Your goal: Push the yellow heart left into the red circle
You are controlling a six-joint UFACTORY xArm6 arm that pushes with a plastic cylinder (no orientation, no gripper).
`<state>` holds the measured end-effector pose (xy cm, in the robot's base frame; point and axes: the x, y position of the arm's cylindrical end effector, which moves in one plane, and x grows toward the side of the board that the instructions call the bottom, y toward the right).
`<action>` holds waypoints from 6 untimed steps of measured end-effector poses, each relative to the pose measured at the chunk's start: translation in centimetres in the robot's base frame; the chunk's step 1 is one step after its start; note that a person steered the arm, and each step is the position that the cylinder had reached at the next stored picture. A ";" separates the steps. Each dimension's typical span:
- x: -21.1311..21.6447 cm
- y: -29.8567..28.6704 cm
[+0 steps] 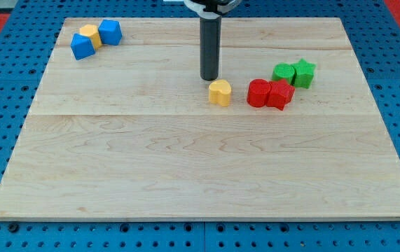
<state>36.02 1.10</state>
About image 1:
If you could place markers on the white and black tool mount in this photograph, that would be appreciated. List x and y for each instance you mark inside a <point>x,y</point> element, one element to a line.
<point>212,8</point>

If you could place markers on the yellow hexagon block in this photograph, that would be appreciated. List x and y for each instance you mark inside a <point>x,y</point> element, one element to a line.
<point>91,31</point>

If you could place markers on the green star block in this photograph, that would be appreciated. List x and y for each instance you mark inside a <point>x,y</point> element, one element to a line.
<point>304,73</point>

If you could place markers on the blue pentagon block left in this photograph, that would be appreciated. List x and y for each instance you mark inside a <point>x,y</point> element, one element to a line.
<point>81,46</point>

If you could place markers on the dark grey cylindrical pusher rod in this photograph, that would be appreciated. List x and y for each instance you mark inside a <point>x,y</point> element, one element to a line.
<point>210,34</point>

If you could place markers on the red cylinder block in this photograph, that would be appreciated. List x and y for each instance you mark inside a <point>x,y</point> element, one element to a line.
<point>258,92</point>

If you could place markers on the yellow heart block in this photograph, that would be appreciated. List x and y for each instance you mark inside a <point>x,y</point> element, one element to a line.
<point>220,92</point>

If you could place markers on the blue cube block right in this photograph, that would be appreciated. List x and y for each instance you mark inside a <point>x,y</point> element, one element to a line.
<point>110,32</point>

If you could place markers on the red star block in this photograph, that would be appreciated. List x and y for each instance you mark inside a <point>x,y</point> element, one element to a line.
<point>281,93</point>

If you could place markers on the light wooden board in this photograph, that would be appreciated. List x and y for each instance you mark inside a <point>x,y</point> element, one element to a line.
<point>129,134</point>

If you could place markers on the green cylinder block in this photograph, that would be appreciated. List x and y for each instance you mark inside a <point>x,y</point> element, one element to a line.
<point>283,71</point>

